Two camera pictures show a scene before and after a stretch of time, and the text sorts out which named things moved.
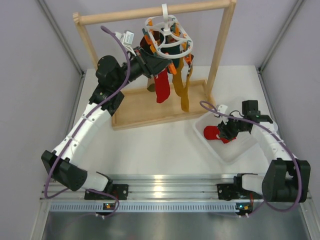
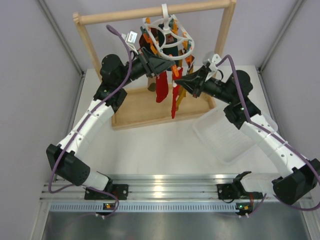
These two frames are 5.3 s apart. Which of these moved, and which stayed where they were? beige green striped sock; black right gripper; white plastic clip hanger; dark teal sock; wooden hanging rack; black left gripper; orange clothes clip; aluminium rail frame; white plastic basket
Moved: dark teal sock; orange clothes clip; black right gripper
Stayed: wooden hanging rack; beige green striped sock; white plastic basket; aluminium rail frame; black left gripper; white plastic clip hanger
